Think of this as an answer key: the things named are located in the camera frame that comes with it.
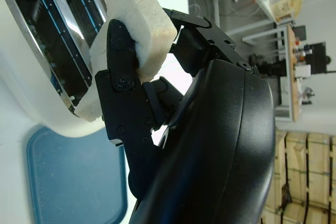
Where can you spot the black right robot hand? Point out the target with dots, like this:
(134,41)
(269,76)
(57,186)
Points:
(210,142)

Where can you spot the white bread slice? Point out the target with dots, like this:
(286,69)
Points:
(141,3)

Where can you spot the blue plastic tray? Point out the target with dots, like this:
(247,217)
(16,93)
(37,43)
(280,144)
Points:
(73,176)

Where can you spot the cream two-slot toaster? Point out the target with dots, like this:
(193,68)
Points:
(15,77)

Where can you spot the pale wooden crates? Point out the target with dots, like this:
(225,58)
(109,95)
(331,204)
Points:
(315,169)

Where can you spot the person in black clothes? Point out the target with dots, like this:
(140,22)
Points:
(316,56)

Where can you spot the light printed wooden box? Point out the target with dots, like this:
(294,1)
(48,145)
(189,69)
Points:
(286,7)

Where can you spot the wooden-top white-frame table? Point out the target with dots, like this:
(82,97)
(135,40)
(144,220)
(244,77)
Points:
(295,108)

